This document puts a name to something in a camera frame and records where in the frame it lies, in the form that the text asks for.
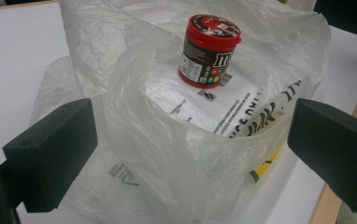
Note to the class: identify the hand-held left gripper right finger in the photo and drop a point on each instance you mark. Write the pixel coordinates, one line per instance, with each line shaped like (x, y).
(332, 146)

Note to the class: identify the white table sheet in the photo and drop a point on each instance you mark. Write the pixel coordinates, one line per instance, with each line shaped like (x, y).
(14, 68)

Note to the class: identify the translucent smiley plastic bag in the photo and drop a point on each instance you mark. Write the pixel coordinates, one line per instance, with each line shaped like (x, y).
(167, 161)

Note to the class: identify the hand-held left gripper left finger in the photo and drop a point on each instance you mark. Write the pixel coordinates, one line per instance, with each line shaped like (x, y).
(52, 149)

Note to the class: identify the red lidded candy jar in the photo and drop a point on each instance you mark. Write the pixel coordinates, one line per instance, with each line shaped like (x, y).
(204, 56)

